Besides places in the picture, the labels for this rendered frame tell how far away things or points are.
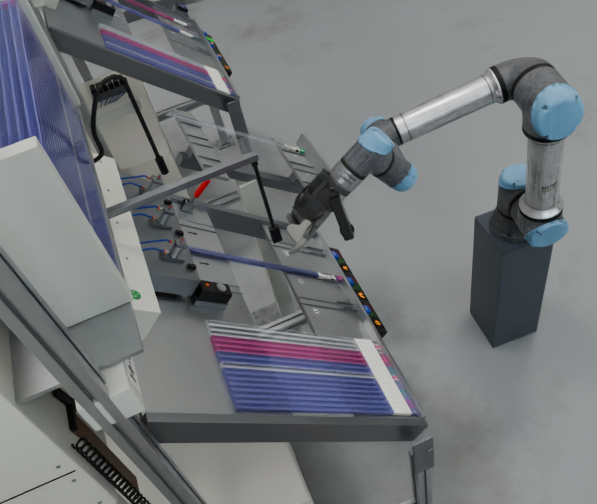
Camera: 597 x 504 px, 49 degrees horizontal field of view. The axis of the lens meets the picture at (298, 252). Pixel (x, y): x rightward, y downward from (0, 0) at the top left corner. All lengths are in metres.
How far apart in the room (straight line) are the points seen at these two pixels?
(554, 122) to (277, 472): 1.06
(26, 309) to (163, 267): 0.58
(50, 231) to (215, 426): 0.48
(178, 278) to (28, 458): 0.45
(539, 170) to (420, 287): 1.06
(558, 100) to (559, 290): 1.25
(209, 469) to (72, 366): 0.88
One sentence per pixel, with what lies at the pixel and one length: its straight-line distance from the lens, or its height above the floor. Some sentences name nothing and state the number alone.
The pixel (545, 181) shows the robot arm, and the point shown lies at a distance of 1.79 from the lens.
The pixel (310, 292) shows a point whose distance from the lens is 1.70.
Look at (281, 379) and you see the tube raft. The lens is 1.37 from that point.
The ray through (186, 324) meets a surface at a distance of 1.36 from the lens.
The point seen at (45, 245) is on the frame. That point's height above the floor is 1.56.
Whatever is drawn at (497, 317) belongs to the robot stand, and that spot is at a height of 0.20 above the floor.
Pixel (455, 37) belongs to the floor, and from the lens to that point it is 4.01.
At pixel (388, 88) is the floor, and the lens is 3.65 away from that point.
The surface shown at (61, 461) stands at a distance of 1.18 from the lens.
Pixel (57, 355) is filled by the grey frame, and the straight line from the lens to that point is 0.90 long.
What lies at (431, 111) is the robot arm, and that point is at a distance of 1.68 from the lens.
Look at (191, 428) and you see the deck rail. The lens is 1.19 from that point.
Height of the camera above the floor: 2.16
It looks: 49 degrees down
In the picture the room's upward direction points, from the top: 15 degrees counter-clockwise
